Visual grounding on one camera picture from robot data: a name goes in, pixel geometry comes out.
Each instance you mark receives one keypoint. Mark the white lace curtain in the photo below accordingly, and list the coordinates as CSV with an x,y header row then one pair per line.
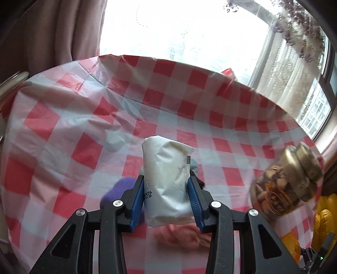
x,y
292,55

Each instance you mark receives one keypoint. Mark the pink knit cloth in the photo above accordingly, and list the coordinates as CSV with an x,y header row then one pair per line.
x,y
187,236

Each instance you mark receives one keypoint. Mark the red white checkered tablecloth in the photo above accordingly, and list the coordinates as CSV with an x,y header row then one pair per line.
x,y
76,129

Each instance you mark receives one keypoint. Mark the pink curtain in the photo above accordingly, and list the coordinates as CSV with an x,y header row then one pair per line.
x,y
39,35

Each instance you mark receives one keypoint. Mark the orange mesh bag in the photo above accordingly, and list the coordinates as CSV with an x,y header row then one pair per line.
x,y
292,245

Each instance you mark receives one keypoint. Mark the gold lidded snack jar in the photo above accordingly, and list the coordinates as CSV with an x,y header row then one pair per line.
x,y
291,180

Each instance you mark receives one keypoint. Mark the yellow leather seat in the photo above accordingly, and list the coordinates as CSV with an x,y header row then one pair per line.
x,y
325,221

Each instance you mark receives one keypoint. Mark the purple knit item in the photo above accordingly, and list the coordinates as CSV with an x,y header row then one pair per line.
x,y
117,191

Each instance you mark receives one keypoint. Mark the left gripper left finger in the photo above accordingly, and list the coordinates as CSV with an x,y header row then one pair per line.
x,y
71,250

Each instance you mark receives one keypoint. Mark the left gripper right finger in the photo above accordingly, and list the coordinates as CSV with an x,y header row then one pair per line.
x,y
261,250

